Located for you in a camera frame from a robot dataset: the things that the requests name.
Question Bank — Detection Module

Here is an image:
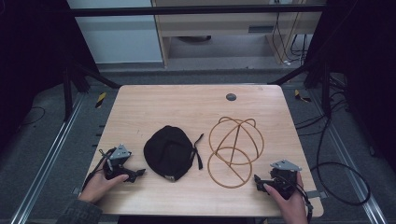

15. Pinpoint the golden wire hat stand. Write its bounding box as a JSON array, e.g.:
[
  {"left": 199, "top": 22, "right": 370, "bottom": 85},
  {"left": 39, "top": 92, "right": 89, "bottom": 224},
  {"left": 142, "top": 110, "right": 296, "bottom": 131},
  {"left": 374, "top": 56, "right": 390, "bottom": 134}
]
[{"left": 206, "top": 116, "right": 266, "bottom": 189}]

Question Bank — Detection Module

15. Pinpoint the light wooden desk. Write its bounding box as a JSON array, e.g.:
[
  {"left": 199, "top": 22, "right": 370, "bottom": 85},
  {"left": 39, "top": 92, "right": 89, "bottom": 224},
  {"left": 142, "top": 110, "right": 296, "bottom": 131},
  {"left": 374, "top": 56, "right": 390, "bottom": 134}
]
[{"left": 150, "top": 0, "right": 327, "bottom": 68}]

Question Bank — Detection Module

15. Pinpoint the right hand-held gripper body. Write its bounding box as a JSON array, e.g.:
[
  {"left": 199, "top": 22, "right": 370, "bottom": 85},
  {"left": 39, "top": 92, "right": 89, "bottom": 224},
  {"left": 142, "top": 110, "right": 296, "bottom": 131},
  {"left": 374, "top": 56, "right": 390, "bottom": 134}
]
[{"left": 268, "top": 159, "right": 303, "bottom": 201}]

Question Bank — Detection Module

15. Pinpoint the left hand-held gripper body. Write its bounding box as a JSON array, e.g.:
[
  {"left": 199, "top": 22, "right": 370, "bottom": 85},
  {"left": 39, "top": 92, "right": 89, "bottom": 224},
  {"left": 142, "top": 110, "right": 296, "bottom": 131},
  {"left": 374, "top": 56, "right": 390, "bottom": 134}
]
[{"left": 103, "top": 143, "right": 133, "bottom": 182}]

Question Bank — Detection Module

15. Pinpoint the hand-held gripper cable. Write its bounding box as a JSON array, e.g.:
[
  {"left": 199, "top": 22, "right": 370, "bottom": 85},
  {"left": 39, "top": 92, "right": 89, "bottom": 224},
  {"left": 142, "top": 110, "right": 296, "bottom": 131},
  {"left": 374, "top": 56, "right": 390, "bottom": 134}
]
[
  {"left": 276, "top": 175, "right": 314, "bottom": 224},
  {"left": 80, "top": 147, "right": 117, "bottom": 191}
]

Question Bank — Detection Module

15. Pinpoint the black cap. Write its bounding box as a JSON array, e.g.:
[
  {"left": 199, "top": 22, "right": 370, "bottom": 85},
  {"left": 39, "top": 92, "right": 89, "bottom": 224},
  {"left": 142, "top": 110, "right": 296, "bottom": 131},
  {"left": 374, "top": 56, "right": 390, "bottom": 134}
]
[{"left": 143, "top": 124, "right": 205, "bottom": 183}]

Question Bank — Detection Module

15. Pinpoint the left hand-held gripper cable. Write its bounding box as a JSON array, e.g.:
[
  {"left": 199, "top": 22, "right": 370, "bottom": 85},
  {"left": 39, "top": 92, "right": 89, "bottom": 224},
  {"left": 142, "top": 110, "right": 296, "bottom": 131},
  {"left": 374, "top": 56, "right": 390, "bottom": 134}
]
[{"left": 80, "top": 147, "right": 117, "bottom": 191}]

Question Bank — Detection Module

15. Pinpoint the black metal stand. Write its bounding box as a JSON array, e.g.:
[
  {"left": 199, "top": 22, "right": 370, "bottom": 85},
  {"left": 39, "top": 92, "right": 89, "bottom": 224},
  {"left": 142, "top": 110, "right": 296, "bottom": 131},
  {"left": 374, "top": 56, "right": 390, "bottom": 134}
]
[
  {"left": 268, "top": 59, "right": 333, "bottom": 119},
  {"left": 61, "top": 60, "right": 121, "bottom": 123}
]

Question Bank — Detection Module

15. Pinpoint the right hand-held gripper cable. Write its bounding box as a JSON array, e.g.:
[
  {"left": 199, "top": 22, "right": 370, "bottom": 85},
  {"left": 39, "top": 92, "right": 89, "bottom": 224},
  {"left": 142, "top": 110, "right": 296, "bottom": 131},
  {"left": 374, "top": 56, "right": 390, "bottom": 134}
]
[{"left": 276, "top": 175, "right": 314, "bottom": 224}]

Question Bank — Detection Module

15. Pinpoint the person's right hand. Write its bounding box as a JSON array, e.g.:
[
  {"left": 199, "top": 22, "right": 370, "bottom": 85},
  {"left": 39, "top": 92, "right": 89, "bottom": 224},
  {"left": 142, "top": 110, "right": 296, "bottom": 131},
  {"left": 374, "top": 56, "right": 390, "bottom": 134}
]
[{"left": 262, "top": 172, "right": 310, "bottom": 224}]

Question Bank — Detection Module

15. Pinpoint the bundle of hanging desk cables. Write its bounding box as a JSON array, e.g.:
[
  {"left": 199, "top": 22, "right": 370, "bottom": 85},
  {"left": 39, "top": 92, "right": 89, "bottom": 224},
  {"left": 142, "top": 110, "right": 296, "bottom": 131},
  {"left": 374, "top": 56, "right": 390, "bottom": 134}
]
[{"left": 271, "top": 11, "right": 310, "bottom": 67}]

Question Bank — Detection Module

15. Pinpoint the black curtain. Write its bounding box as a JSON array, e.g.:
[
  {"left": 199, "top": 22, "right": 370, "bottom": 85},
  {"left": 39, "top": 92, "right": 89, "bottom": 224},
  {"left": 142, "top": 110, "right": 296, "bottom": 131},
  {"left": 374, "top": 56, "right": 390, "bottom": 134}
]
[
  {"left": 0, "top": 0, "right": 100, "bottom": 152},
  {"left": 304, "top": 0, "right": 396, "bottom": 175}
]

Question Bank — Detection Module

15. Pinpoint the thin black floor cable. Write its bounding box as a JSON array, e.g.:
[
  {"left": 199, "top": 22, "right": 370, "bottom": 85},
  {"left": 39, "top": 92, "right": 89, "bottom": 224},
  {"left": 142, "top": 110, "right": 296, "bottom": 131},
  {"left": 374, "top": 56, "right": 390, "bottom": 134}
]
[{"left": 18, "top": 105, "right": 47, "bottom": 128}]

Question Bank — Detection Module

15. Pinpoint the person's left hand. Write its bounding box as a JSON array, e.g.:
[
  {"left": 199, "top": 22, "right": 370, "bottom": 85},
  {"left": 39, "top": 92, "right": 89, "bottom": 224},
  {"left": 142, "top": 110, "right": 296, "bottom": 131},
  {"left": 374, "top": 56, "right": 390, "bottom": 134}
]
[{"left": 78, "top": 168, "right": 130, "bottom": 205}]

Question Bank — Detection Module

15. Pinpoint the white cabinet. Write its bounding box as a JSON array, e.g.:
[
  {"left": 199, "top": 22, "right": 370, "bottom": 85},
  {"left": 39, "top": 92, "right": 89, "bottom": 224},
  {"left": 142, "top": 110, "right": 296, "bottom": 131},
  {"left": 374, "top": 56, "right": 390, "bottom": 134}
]
[{"left": 66, "top": 0, "right": 164, "bottom": 65}]

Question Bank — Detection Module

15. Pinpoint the thick black floor cable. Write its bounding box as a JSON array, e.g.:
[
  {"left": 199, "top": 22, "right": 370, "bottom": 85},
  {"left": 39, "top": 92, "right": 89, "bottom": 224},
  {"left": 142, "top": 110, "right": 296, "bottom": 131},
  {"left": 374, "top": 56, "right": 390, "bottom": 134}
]
[{"left": 310, "top": 116, "right": 372, "bottom": 207}]

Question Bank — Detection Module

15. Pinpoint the yellow black tape strip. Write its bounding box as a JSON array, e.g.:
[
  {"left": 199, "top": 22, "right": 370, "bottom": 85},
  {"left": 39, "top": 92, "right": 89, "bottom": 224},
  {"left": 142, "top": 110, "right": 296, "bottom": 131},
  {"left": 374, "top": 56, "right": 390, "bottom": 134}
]
[
  {"left": 293, "top": 89, "right": 313, "bottom": 104},
  {"left": 94, "top": 91, "right": 107, "bottom": 109}
]

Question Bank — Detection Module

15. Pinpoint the aluminium floor rail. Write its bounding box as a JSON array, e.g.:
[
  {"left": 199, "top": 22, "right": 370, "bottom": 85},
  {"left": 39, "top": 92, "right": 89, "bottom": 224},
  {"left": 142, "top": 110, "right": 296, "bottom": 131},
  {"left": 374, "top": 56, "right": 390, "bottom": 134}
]
[
  {"left": 9, "top": 92, "right": 86, "bottom": 224},
  {"left": 307, "top": 89, "right": 389, "bottom": 224}
]

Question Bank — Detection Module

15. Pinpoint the black horizontal frame bar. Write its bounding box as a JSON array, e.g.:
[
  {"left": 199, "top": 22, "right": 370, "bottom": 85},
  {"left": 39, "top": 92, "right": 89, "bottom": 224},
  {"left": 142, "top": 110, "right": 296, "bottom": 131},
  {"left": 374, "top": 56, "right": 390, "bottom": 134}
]
[{"left": 65, "top": 4, "right": 329, "bottom": 19}]

